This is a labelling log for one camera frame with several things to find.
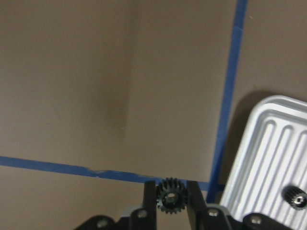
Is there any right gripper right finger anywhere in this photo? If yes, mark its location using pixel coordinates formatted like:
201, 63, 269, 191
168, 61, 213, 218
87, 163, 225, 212
187, 181, 207, 230

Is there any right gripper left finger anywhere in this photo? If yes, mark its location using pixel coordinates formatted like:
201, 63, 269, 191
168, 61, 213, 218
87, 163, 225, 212
142, 181, 157, 230

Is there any black bearing gear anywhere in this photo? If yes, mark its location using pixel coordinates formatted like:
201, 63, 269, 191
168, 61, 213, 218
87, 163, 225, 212
282, 185, 307, 210
156, 178, 188, 214

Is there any ribbed aluminium tray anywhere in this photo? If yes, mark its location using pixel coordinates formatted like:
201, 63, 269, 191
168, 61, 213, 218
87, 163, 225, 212
220, 95, 307, 230

